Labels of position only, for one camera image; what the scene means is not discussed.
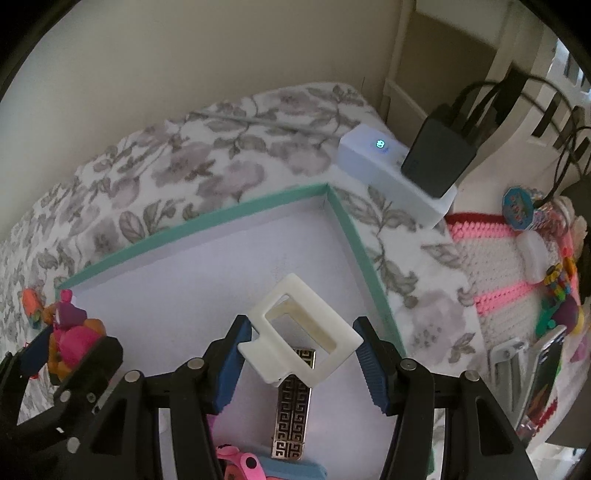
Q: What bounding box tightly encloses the pink puppy toy figure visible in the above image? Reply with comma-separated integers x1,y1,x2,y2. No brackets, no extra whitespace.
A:
42,289,106,386

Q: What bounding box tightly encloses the gold greek key bar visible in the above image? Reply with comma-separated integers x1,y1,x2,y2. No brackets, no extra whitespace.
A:
270,374,311,461

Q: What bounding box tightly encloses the cream plastic frame clip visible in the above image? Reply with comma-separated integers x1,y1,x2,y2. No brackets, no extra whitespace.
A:
238,273,363,388

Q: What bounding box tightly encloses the smartphone with colourful case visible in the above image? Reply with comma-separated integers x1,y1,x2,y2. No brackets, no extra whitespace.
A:
516,325,567,435

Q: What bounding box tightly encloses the silver hair clip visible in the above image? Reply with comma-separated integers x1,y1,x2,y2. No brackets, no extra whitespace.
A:
489,337,529,416

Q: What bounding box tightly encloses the pink crochet white bag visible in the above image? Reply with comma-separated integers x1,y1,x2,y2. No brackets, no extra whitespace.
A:
445,211,583,416

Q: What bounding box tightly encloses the round blue badge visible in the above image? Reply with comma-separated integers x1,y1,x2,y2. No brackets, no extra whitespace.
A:
502,186,535,231

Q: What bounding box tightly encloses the black plugged charger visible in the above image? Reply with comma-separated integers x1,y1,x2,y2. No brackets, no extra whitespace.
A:
401,104,477,199

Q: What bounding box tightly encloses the white power bank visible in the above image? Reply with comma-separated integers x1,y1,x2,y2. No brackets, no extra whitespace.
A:
337,124,458,228

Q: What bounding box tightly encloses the white shelf unit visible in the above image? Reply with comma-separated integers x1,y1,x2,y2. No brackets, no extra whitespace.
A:
380,1,515,130

